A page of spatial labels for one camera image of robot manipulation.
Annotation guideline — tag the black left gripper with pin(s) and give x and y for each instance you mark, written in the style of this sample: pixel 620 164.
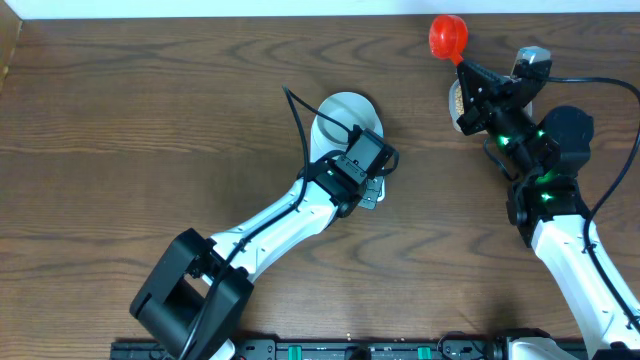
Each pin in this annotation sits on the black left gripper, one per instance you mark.
pixel 372 182

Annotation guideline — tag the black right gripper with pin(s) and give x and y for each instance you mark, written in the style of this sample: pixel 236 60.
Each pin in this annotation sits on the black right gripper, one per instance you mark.
pixel 496 92

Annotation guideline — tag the red measuring scoop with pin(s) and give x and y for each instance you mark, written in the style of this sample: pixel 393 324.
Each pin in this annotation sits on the red measuring scoop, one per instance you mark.
pixel 448 37

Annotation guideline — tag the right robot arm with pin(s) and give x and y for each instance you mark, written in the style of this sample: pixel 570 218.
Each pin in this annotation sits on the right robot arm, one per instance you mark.
pixel 544 200

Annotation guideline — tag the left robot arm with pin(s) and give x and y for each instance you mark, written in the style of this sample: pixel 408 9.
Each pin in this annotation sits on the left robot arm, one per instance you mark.
pixel 193 299

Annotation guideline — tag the white digital kitchen scale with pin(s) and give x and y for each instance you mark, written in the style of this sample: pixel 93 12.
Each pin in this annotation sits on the white digital kitchen scale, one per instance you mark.
pixel 326 136

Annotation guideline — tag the grey round bowl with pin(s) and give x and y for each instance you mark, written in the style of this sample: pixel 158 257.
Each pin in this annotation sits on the grey round bowl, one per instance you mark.
pixel 348 109

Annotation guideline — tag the pile of soybeans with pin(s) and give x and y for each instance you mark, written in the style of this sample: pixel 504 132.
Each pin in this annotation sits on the pile of soybeans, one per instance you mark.
pixel 458 102

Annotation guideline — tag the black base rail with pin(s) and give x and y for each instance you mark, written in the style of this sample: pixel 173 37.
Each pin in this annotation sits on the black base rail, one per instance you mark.
pixel 264 349

